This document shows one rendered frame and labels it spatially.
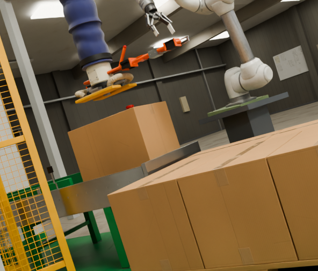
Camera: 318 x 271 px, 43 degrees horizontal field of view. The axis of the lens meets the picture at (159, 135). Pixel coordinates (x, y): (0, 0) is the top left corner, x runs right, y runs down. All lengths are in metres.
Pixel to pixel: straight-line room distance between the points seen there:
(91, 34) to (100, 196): 1.08
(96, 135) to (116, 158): 0.21
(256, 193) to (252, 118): 1.51
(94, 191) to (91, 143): 0.34
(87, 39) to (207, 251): 1.67
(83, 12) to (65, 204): 1.29
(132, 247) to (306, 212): 0.82
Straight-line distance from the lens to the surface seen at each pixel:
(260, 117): 3.12
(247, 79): 3.00
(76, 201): 2.76
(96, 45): 2.82
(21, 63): 5.88
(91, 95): 2.75
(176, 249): 1.83
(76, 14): 2.87
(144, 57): 2.63
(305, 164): 1.51
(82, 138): 2.81
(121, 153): 2.63
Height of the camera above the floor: 0.75
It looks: level
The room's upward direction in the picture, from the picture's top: 18 degrees counter-clockwise
